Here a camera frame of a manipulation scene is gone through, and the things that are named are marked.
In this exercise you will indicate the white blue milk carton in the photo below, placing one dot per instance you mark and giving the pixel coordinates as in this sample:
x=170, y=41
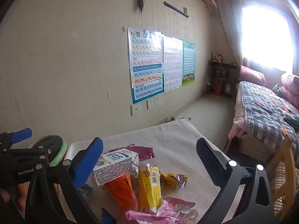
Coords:
x=115, y=164

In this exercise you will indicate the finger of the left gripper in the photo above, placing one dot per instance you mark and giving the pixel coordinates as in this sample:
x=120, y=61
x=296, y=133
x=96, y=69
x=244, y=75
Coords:
x=16, y=137

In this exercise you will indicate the window curtain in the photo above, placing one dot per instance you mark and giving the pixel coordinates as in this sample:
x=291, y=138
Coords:
x=230, y=12

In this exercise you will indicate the dark bedside shelf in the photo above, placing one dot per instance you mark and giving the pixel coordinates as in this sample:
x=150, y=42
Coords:
x=226, y=73

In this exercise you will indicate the wooden chair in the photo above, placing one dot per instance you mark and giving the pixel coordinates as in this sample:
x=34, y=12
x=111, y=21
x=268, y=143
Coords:
x=283, y=178

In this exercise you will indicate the dark pink snack bag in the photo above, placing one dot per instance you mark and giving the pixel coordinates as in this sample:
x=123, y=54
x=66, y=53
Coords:
x=143, y=152

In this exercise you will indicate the yellow snack box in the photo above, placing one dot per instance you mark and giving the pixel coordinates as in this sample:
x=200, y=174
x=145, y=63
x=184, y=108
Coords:
x=149, y=197

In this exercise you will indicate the white grid wall poster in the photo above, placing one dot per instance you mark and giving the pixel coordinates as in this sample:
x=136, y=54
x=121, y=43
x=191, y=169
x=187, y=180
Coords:
x=173, y=62

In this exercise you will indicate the pink pillow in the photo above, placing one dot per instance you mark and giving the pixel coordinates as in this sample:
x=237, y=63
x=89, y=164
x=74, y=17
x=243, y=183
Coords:
x=253, y=76

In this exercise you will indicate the orange plastic wrapper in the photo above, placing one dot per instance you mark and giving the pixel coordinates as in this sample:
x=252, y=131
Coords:
x=122, y=192

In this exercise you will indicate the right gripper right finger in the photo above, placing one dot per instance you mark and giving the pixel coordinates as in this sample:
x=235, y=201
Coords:
x=256, y=203

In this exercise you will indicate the bed with plaid quilt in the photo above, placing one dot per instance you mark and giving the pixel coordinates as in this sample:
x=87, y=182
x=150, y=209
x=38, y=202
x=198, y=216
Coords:
x=260, y=122

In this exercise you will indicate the white wall socket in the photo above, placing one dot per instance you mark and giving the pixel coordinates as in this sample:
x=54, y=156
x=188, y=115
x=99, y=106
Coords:
x=150, y=103

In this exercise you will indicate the folded pink blanket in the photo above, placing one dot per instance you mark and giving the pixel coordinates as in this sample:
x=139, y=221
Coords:
x=290, y=88

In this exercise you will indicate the light pink snack bag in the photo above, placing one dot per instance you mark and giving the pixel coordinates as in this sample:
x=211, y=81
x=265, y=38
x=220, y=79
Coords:
x=172, y=210

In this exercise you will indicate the green number wall poster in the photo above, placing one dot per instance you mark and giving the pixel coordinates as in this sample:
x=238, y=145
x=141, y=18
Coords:
x=188, y=74

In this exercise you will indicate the red bin with green rim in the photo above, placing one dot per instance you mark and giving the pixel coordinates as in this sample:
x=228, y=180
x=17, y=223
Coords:
x=56, y=148

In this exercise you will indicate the small red bucket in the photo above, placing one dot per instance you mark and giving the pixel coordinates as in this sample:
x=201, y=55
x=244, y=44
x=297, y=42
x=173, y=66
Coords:
x=218, y=88

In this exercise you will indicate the yellow chocolate wrapper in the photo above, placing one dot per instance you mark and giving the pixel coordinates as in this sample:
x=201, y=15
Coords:
x=172, y=180

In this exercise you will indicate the white table cloth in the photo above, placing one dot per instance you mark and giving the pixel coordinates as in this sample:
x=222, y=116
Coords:
x=174, y=146

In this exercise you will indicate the blue pinyin wall poster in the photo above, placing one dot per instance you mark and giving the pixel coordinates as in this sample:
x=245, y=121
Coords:
x=146, y=63

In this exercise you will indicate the person left hand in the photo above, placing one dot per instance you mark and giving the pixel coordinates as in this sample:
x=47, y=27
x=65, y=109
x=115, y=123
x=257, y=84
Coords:
x=5, y=195

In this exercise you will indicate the black wall rail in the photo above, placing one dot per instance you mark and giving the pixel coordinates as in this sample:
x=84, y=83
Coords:
x=168, y=5

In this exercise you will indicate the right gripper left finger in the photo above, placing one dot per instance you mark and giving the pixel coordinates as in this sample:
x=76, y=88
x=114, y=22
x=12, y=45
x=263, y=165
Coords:
x=42, y=203

